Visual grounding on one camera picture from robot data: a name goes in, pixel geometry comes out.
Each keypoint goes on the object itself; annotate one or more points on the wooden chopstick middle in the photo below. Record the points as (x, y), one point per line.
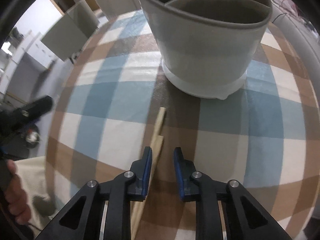
(138, 207)

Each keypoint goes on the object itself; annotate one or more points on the grey sofa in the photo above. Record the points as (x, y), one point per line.
(301, 33)

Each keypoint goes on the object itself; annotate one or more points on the grey white utensil holder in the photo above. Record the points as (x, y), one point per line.
(207, 45)

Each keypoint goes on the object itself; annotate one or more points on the checkered tablecloth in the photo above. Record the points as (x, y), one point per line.
(265, 135)

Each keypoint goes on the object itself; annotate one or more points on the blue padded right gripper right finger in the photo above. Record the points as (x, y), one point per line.
(223, 210)

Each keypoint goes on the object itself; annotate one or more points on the wooden chopstick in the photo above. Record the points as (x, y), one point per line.
(157, 127)
(138, 207)

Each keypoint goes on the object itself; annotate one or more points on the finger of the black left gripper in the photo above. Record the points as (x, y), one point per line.
(18, 120)

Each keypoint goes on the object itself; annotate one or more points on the person's left hand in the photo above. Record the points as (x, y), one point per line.
(16, 197)

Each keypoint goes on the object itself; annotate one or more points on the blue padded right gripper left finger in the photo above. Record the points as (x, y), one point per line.
(102, 210)

